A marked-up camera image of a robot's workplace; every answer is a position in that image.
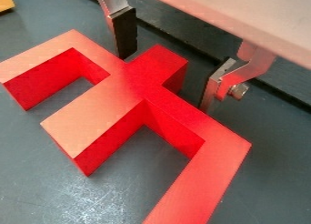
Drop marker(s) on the gripper 2 metal left finger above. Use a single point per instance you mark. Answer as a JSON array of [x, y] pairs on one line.
[[120, 17]]

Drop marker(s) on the gripper 2 metal right finger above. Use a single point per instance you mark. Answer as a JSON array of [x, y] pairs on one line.
[[227, 81]]

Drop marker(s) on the red interlocking puzzle block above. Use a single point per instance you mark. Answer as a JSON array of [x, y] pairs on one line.
[[132, 95]]

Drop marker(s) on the yellow wooden puzzle board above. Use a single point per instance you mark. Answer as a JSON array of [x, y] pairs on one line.
[[5, 4]]

